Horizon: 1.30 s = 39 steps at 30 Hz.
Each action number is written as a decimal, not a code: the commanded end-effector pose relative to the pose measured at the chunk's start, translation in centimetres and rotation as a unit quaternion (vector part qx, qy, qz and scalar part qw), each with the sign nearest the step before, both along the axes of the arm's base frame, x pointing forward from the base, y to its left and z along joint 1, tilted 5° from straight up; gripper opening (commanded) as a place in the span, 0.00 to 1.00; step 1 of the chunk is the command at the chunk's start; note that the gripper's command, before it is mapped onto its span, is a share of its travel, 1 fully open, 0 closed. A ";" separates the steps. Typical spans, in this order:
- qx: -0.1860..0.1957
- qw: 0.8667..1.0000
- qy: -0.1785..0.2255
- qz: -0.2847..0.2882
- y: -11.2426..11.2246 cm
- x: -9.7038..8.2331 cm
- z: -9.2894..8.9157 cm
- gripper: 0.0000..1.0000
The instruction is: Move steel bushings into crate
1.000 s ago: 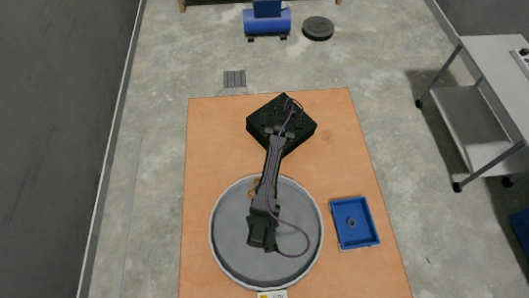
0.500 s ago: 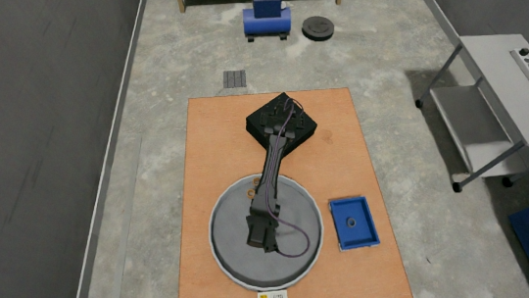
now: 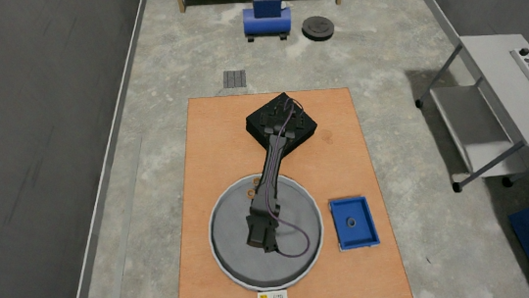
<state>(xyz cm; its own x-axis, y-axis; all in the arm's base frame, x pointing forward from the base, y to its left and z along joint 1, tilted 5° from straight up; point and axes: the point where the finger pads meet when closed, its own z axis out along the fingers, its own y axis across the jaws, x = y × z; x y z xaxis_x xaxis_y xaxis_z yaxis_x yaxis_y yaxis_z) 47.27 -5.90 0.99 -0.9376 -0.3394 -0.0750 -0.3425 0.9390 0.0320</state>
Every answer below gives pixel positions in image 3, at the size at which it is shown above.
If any blue open box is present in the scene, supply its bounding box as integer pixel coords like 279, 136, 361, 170
330, 196, 380, 250

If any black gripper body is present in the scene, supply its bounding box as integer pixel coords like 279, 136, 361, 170
246, 215, 279, 229

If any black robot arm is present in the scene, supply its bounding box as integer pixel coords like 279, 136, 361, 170
246, 101, 305, 253

